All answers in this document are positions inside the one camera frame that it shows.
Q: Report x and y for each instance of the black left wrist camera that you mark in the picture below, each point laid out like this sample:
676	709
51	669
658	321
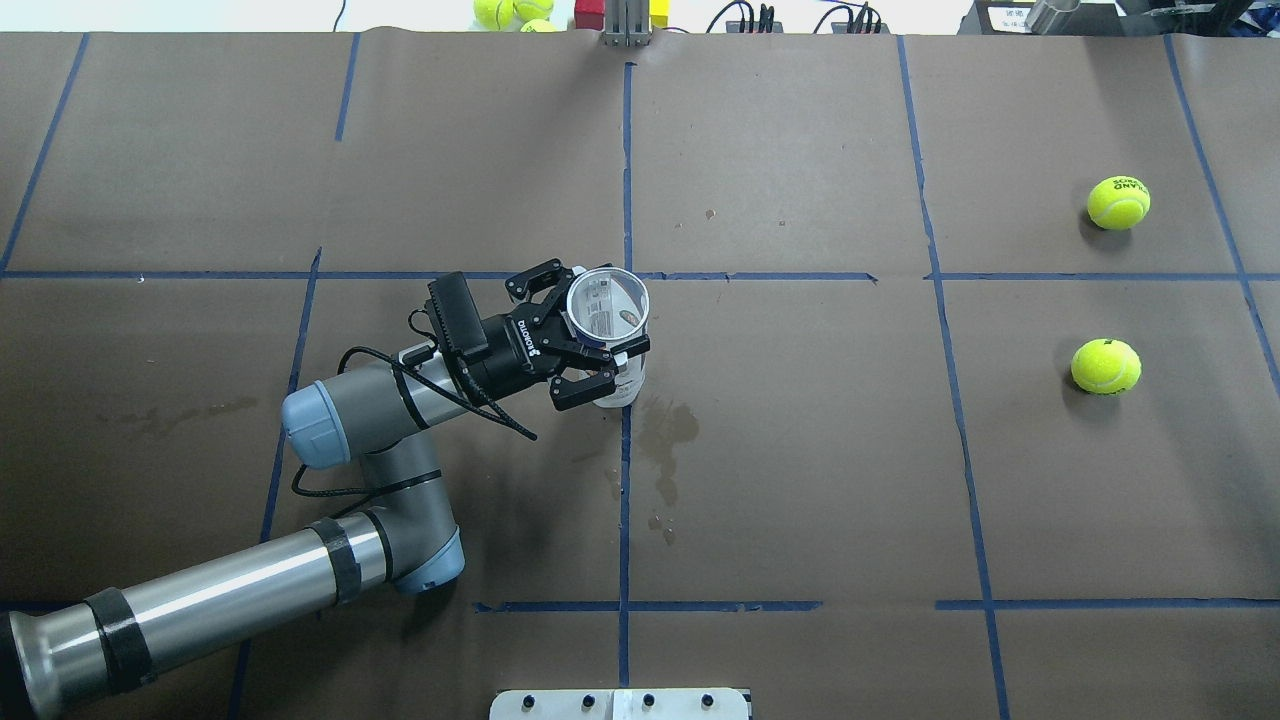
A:
455	318

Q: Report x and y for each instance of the spare yellow tennis ball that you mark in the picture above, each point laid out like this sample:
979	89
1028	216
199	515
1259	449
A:
539	25
528	10
493	15

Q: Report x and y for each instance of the white blue tennis ball can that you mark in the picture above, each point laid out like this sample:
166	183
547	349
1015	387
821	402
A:
608	307

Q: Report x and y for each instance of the white pedestal column base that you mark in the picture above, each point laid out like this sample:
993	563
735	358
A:
623	703

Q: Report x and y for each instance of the red toy block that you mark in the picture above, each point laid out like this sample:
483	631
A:
589	14

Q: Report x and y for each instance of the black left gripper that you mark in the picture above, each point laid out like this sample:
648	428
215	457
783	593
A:
507	351

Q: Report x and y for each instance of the silver metal cylinder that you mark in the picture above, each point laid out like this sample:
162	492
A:
1050	17

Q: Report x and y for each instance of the yellow Roland Garros tennis ball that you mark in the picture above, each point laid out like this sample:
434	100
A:
1118	203

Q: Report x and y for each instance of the yellow toy block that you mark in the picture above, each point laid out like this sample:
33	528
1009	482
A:
659	13

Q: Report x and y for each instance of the yellow Wilson tennis ball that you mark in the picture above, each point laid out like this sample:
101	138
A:
1105	367

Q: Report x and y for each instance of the aluminium frame post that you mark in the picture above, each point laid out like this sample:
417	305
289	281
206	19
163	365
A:
627	23

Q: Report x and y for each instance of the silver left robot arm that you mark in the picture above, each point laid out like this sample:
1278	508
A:
364	434

